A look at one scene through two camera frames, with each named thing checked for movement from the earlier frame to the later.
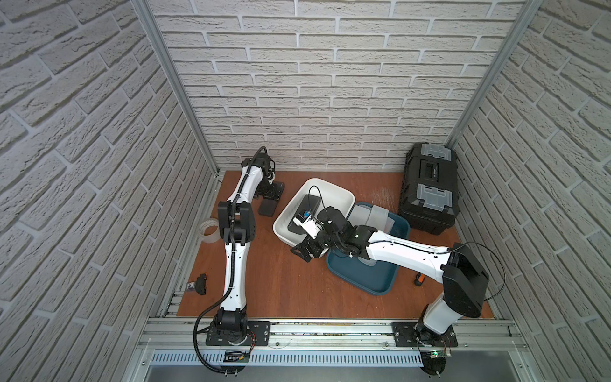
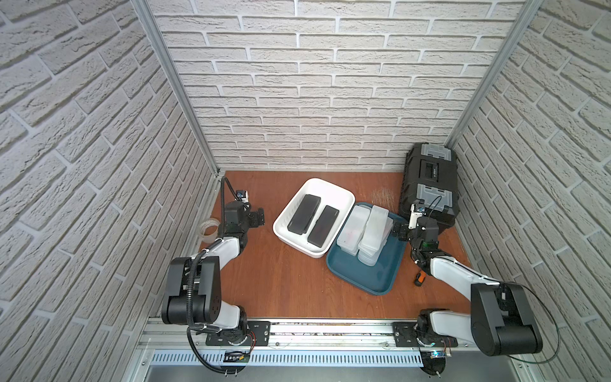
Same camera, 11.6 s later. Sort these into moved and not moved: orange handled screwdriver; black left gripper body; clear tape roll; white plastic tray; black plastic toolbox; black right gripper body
Moved: black right gripper body; black left gripper body
Not moved: clear tape roll; black plastic toolbox; orange handled screwdriver; white plastic tray
